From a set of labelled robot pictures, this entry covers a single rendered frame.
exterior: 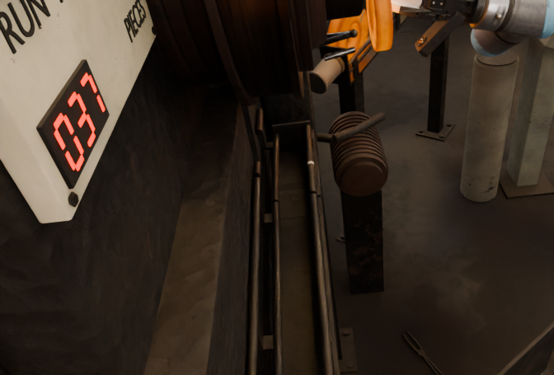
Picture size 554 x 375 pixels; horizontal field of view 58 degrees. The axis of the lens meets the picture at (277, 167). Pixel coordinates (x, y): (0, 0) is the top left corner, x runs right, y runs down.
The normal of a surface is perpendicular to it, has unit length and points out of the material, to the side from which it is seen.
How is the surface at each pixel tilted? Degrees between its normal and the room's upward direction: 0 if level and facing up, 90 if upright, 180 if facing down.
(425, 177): 0
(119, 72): 90
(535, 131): 90
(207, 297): 0
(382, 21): 80
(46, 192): 90
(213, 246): 0
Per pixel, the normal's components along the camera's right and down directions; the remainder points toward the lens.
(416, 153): -0.15, -0.77
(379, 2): -0.11, 0.06
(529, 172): 0.00, 0.62
